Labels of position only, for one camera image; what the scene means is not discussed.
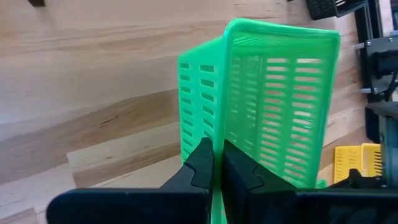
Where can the yellow slotted plastic basket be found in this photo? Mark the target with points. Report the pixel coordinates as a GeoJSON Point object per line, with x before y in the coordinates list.
{"type": "Point", "coordinates": [345, 161]}

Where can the green slotted plastic basket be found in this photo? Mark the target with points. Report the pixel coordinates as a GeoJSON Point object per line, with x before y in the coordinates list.
{"type": "Point", "coordinates": [280, 40]}

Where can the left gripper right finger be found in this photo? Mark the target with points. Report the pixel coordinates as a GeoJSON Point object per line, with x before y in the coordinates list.
{"type": "Point", "coordinates": [248, 199]}

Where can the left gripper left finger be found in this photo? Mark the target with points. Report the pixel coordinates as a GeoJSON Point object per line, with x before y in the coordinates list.
{"type": "Point", "coordinates": [186, 199]}

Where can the black slotted plastic basket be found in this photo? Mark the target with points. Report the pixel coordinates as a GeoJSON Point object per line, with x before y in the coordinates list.
{"type": "Point", "coordinates": [320, 7]}

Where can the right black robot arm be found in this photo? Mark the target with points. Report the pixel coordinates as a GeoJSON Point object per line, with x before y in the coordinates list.
{"type": "Point", "coordinates": [385, 62]}

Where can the black aluminium frame rails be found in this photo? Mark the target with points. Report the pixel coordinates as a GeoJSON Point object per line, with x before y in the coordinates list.
{"type": "Point", "coordinates": [362, 25]}

